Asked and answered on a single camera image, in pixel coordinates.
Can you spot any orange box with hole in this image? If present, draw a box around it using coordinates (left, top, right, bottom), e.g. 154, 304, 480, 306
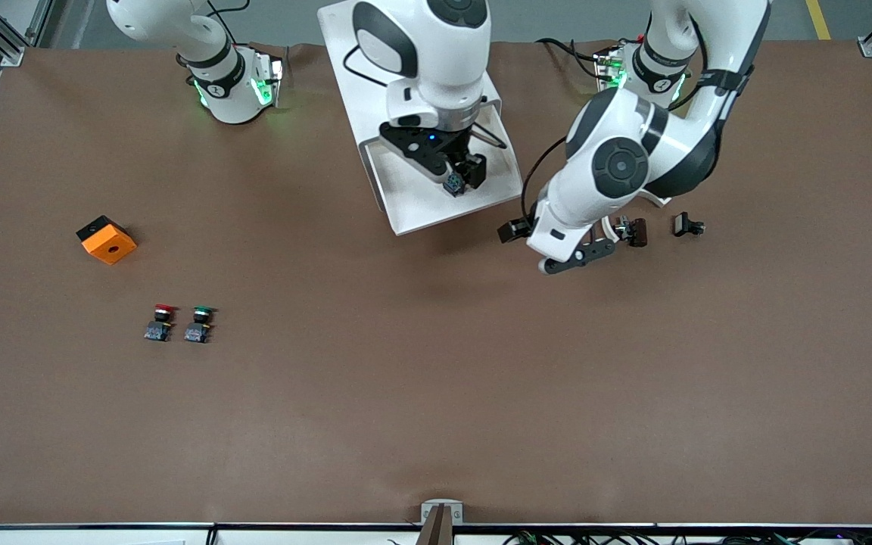
76, 215, 138, 266

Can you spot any brown black switch block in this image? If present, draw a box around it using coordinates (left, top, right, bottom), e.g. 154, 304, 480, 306
614, 216, 649, 249

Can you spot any white curved plastic ring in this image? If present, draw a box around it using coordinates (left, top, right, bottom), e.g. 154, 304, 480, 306
601, 191, 673, 247

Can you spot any black arm base cable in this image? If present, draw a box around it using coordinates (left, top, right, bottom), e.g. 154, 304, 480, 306
536, 36, 605, 81

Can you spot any grey metal bracket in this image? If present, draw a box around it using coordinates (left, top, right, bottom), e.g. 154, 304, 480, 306
420, 500, 464, 525

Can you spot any green push button switch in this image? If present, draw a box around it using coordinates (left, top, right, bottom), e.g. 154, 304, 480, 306
183, 305, 217, 344

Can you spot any brown camera pole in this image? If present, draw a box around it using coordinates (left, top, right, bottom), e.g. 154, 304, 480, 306
416, 506, 454, 545

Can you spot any red push button switch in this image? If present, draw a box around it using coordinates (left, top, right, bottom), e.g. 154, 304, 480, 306
144, 304, 178, 343

